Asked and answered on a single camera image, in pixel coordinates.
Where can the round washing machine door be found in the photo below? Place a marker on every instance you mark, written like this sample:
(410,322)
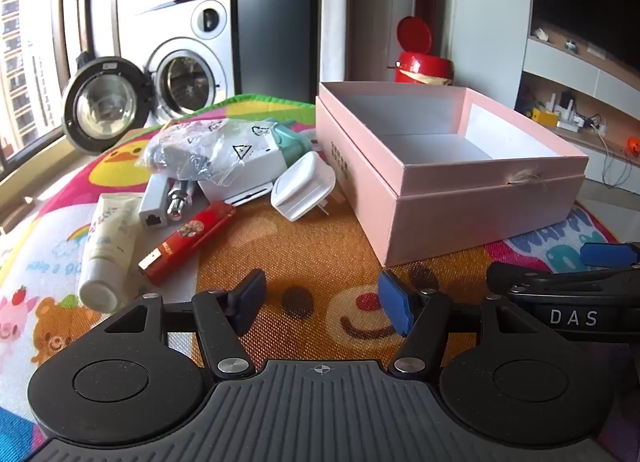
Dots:
(102,105)

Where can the white network adapter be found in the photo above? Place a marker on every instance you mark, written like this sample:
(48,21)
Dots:
(155,202)

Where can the colourful cartoon play mat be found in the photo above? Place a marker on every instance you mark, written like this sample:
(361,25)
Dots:
(310,252)

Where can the pink cardboard box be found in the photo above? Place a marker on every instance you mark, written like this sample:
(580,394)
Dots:
(450,202)

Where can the large window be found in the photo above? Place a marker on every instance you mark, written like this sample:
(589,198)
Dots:
(25,67)

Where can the white cream tube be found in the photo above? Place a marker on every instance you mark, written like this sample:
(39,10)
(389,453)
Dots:
(107,252)

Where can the red trash bin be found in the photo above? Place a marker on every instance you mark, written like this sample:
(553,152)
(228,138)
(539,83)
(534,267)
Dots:
(422,65)

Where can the small white shelf ornament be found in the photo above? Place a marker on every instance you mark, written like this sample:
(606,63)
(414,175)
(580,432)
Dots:
(540,34)

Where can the dark grey cabinet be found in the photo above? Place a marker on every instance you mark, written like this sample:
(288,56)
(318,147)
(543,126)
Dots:
(277,17)

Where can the silver washing machine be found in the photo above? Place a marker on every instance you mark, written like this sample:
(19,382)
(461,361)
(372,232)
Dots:
(200,42)

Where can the small orange toy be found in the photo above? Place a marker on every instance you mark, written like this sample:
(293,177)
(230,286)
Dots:
(632,145)

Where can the dark framed door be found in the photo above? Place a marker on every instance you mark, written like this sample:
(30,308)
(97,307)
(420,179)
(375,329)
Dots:
(82,27)

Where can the white television cabinet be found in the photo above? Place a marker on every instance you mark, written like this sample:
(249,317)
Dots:
(560,72)

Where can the white power strip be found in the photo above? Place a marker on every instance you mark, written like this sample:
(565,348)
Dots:
(575,122)

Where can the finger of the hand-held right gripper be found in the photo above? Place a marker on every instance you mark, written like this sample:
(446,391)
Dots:
(530,279)
(610,254)

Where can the white plug adapter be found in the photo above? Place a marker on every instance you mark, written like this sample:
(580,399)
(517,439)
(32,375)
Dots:
(300,187)

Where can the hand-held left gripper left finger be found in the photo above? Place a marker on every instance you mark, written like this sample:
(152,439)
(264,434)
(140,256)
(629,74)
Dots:
(250,299)

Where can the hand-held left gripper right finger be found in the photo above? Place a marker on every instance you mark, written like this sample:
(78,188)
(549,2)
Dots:
(395,304)

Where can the silver metal connector plug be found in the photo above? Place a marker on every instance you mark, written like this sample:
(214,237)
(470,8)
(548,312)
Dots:
(176,204)

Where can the small white box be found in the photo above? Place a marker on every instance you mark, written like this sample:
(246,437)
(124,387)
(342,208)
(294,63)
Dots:
(240,187)

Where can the teal charger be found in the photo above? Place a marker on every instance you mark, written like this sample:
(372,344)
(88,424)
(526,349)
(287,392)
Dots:
(292,142)

